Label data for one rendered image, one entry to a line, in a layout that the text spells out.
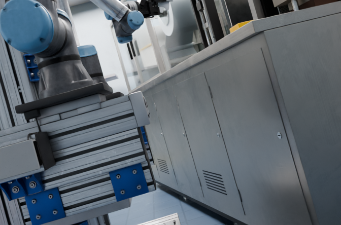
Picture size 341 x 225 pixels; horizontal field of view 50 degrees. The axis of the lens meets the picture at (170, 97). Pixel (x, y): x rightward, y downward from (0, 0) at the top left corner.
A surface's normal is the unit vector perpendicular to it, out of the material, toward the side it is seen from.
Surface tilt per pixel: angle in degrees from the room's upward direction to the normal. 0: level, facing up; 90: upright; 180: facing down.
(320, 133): 90
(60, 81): 72
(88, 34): 90
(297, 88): 90
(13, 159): 90
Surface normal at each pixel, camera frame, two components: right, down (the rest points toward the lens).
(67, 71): 0.32, -0.42
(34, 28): 0.00, 0.12
